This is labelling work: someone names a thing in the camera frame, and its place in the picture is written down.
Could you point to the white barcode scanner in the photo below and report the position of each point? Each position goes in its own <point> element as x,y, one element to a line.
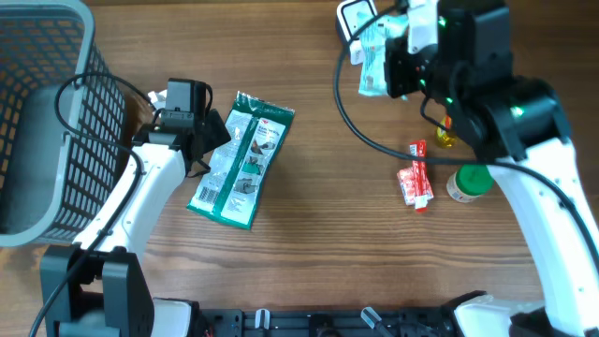
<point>350,15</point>

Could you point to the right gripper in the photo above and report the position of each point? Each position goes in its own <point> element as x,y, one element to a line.
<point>395,65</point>

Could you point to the green 3M gloves package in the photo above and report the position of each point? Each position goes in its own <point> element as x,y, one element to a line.
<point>229,194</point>

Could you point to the red snack stick wrapper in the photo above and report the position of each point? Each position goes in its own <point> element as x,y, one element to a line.
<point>423,193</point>

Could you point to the grey plastic mesh basket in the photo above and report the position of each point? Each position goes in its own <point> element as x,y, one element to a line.
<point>60,117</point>

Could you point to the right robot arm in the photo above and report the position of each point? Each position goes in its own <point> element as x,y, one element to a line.
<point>458,53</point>

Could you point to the red tissue pack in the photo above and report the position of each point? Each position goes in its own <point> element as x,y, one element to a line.
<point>407,185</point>

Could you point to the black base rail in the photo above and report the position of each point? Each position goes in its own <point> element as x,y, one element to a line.
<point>418,322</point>

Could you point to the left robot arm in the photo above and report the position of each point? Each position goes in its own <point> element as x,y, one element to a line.
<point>95,286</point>

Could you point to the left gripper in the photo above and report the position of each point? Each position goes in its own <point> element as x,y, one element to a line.
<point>213,129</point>

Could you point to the mint green sachet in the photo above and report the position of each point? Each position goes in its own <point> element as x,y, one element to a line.
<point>373,41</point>

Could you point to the yellow Vim dish soap bottle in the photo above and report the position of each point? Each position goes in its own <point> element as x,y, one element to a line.
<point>444,137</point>

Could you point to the green lid white jar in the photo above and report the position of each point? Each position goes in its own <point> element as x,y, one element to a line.
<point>468,183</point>

